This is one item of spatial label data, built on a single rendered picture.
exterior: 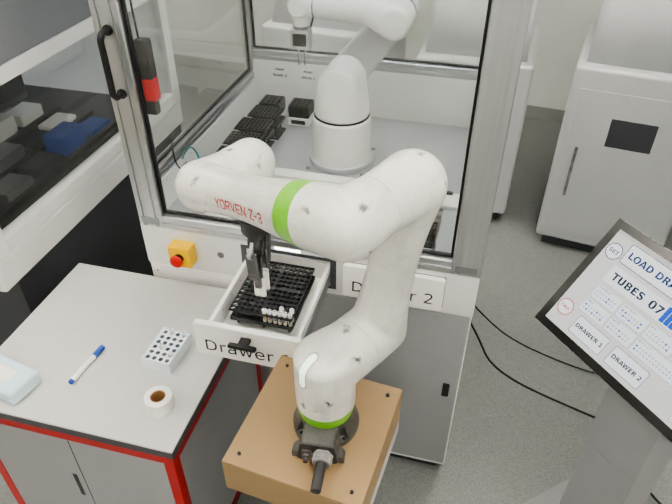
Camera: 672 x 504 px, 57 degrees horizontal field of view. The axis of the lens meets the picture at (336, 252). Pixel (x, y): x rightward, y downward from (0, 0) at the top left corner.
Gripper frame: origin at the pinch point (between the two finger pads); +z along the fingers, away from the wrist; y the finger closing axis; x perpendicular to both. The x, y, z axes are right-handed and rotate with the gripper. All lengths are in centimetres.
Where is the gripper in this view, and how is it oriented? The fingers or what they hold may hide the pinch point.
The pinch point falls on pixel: (261, 282)
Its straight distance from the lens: 157.4
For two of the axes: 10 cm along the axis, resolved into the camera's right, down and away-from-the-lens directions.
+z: 0.0, 7.9, 6.2
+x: 9.7, 1.5, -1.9
